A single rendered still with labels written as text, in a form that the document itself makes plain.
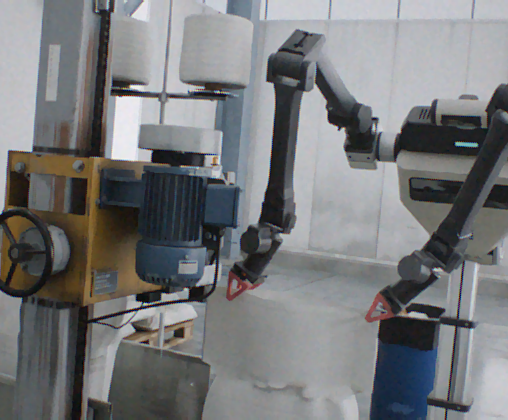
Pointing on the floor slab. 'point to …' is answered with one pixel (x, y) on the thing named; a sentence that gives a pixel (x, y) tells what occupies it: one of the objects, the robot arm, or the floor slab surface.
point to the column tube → (34, 407)
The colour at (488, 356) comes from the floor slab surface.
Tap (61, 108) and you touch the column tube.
